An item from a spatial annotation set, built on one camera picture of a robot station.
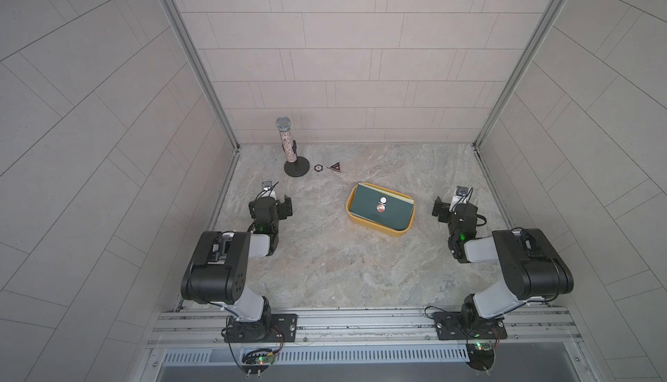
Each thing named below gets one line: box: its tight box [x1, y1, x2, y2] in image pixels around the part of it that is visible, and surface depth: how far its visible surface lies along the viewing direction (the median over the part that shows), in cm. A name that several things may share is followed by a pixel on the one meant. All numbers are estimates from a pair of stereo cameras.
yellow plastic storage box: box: [345, 182, 417, 238], surface depth 93 cm
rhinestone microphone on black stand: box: [275, 115, 311, 178], surface depth 93 cm
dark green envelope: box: [349, 184, 415, 231], surface depth 93 cm
